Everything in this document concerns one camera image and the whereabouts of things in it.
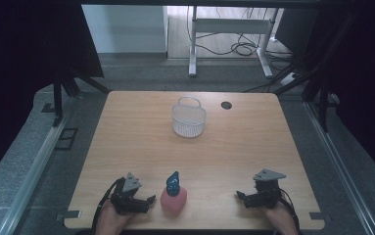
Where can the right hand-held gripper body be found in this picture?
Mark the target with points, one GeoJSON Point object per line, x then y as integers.
{"type": "Point", "coordinates": [268, 192]}

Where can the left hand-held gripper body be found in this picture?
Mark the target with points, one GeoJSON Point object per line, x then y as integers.
{"type": "Point", "coordinates": [126, 197]}

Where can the pink soft toy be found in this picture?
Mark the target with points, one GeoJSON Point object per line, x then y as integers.
{"type": "Point", "coordinates": [173, 202]}

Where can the blue toy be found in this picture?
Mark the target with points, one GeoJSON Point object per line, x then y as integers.
{"type": "Point", "coordinates": [173, 184]}

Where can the white perforated basket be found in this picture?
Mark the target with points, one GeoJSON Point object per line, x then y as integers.
{"type": "Point", "coordinates": [188, 122]}

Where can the person's left hand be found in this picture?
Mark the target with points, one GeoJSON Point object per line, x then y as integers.
{"type": "Point", "coordinates": [110, 222]}

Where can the black metal stand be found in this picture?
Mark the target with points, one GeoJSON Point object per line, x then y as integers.
{"type": "Point", "coordinates": [323, 104]}
{"type": "Point", "coordinates": [57, 98]}

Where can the white power strip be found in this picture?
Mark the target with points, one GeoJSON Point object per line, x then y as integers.
{"type": "Point", "coordinates": [288, 79]}

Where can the black curtain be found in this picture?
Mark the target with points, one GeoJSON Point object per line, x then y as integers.
{"type": "Point", "coordinates": [28, 65]}
{"type": "Point", "coordinates": [364, 81]}

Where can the dark panel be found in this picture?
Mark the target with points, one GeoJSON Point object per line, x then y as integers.
{"type": "Point", "coordinates": [296, 31]}

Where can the white cabinet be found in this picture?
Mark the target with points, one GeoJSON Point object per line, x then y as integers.
{"type": "Point", "coordinates": [124, 29]}

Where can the black table bracket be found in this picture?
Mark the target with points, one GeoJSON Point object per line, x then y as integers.
{"type": "Point", "coordinates": [68, 214]}
{"type": "Point", "coordinates": [315, 215]}

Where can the aluminium rail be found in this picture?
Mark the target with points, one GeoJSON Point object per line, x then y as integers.
{"type": "Point", "coordinates": [31, 176]}
{"type": "Point", "coordinates": [341, 169]}

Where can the black floor frame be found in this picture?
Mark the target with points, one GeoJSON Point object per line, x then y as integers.
{"type": "Point", "coordinates": [67, 138]}

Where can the white desk frame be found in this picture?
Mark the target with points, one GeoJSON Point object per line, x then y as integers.
{"type": "Point", "coordinates": [230, 25]}

